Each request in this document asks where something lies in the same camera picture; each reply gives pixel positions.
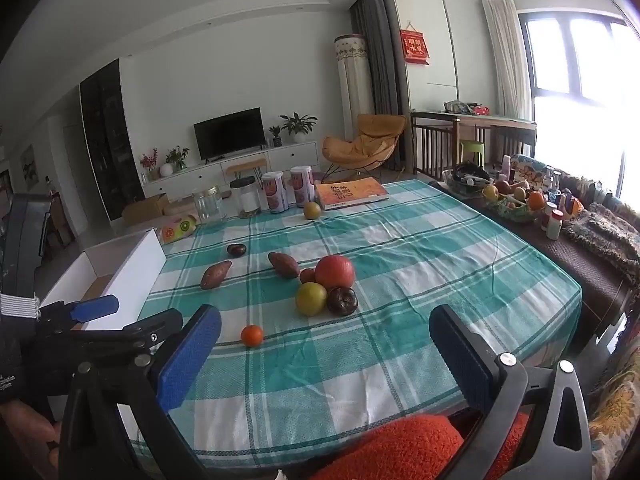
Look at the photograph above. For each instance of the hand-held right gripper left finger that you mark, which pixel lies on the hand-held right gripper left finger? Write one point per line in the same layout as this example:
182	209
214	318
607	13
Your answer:
190	360

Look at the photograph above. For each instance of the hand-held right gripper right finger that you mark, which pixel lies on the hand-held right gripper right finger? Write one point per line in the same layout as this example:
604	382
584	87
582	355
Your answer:
460	360

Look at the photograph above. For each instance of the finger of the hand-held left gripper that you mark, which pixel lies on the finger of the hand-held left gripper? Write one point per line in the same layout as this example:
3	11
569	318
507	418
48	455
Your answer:
95	307
150	327

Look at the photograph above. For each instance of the white cardboard box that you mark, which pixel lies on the white cardboard box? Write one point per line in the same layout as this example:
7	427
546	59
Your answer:
140	260

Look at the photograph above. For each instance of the small orange tangerine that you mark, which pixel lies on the small orange tangerine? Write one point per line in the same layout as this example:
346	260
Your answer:
252	336

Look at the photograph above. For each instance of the dark brown round fruit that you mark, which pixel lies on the dark brown round fruit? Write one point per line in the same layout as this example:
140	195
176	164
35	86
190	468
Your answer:
342	301

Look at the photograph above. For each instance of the small red fruit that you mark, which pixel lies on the small red fruit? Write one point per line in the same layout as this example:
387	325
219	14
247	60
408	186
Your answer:
306	275

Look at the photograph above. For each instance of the red apple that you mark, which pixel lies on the red apple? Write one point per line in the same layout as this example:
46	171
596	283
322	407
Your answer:
335	272

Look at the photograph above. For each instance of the person's left hand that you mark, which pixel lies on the person's left hand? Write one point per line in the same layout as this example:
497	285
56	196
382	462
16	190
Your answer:
27	427

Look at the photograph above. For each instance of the sweet potato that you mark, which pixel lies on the sweet potato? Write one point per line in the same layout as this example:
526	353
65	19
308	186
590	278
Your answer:
283	265
216	275

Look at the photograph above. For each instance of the fruit print bag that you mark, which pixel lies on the fruit print bag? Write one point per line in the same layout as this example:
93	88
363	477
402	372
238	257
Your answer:
175	229

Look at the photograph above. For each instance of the orange fuzzy cloth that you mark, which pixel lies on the orange fuzzy cloth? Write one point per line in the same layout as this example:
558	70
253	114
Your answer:
400	445

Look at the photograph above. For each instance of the dark plum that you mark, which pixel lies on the dark plum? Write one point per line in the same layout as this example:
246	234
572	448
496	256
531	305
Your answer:
236	249

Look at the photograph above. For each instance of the tall black cabinet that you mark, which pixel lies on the tall black cabinet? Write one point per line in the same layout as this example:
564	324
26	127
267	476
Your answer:
107	140

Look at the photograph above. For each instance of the yellow-green apple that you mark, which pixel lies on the yellow-green apple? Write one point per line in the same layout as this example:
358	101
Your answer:
311	299

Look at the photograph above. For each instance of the clear glass jar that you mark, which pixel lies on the clear glass jar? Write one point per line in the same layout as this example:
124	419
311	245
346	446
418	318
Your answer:
209	205

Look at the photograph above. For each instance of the red flowers in vase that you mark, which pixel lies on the red flowers in vase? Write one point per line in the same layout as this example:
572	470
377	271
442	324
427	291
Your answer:
148	162

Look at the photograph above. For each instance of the dark brown side table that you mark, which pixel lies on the dark brown side table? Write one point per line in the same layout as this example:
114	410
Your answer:
575	260

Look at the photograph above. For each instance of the fruit basket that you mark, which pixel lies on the fruit basket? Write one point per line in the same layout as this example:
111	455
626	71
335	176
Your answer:
515	210

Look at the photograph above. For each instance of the glass jar with black lid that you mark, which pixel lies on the glass jar with black lid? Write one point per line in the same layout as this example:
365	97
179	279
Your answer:
246	197

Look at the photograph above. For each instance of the floral cushion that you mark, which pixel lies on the floral cushion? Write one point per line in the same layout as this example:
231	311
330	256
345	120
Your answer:
617	410

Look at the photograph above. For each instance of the white bottle with red cap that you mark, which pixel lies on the white bottle with red cap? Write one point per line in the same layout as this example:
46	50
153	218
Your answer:
554	224

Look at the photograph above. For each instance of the plant in white vase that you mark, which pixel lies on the plant in white vase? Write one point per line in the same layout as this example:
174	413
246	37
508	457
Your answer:
176	157

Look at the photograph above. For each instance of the black basket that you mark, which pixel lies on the black basket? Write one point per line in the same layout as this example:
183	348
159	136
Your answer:
467	177

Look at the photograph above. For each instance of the pink and white can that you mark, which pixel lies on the pink and white can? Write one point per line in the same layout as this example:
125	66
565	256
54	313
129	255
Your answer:
276	192
302	186

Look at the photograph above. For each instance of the wooden bench with hairpin legs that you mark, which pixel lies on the wooden bench with hairpin legs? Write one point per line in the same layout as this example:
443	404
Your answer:
245	165

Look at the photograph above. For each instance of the patterned woven blanket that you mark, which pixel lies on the patterned woven blanket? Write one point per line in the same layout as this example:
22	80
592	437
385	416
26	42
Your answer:
600	232

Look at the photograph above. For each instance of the yellow-brown pear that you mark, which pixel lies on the yellow-brown pear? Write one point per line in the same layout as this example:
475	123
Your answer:
312	210

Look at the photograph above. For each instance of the orange flat book box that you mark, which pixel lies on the orange flat book box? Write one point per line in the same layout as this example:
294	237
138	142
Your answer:
350	192

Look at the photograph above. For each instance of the green stool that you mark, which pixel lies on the green stool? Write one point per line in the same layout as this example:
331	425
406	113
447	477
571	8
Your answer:
472	150

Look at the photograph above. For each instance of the black flat television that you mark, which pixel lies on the black flat television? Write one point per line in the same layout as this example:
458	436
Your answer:
230	132

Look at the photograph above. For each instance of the white television cabinet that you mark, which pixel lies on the white television cabinet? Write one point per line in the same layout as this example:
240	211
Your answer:
295	155

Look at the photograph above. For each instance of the small green potted plant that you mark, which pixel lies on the small green potted plant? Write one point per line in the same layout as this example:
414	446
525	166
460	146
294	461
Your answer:
275	134

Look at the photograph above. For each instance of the orange lounge chair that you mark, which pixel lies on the orange lounge chair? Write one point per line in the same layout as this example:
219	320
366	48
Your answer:
367	142

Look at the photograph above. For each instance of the wooden console table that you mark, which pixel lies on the wooden console table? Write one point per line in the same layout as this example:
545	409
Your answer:
470	121

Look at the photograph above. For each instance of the large green potted plant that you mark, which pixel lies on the large green potted plant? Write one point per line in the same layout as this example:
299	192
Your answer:
298	122

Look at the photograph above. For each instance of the covered standing air conditioner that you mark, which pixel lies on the covered standing air conditioner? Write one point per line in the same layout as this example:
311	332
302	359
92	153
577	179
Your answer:
352	85

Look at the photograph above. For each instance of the large window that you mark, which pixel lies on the large window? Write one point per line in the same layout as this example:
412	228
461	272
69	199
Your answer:
575	85

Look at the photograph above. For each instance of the white curtain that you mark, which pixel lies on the white curtain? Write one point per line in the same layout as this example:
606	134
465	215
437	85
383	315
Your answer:
507	55

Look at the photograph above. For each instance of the grey curtain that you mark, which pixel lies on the grey curtain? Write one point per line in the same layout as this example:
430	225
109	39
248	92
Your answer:
372	50

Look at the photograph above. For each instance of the framed wall painting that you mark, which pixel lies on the framed wall painting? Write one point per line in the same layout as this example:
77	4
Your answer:
29	167

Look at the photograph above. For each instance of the red wall hanging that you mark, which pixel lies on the red wall hanging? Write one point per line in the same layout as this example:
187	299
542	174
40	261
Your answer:
414	46

